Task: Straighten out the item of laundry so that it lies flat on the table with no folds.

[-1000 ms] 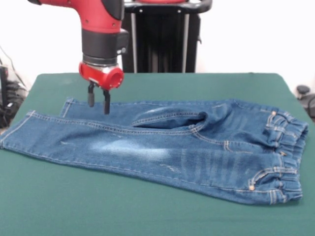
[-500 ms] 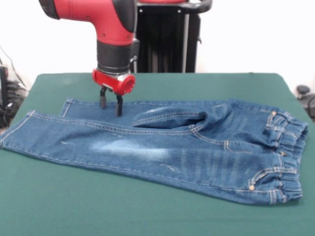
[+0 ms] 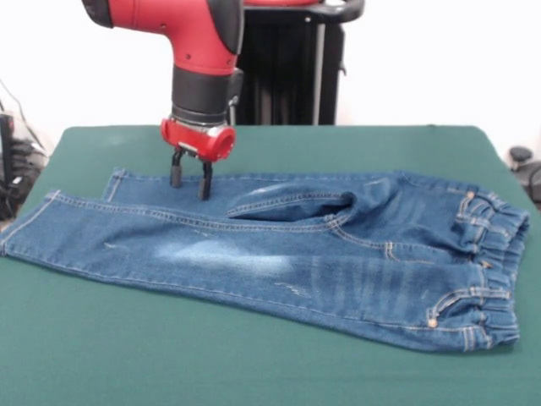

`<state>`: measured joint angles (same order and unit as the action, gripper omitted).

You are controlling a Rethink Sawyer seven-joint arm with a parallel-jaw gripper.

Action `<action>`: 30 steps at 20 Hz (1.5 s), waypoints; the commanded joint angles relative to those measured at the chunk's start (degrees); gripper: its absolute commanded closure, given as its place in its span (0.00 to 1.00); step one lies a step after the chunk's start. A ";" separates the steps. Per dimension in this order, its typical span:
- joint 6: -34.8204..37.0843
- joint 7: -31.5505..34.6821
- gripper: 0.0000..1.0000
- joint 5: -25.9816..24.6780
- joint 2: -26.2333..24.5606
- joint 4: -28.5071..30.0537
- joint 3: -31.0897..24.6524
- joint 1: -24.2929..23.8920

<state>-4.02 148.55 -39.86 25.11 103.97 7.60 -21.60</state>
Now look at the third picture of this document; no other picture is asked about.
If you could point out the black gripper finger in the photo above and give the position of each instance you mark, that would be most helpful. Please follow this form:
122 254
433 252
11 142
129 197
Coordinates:
175 169
206 179

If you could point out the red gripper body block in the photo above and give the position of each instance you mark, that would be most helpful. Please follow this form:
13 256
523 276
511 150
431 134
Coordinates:
198 139

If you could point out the blue denim jeans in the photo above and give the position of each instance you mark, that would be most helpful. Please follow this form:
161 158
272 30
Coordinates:
296 262

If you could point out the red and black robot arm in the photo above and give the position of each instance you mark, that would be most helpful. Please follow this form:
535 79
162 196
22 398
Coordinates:
190 55

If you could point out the black electronics box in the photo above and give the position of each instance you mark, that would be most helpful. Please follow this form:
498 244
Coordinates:
6 144

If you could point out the dark green table cloth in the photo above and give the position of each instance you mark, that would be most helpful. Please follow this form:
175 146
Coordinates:
211 359

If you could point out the black chair base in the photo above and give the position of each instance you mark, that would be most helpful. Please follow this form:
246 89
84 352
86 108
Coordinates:
526 167

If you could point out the black robot pedestal stand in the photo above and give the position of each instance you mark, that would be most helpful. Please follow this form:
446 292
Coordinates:
291 63

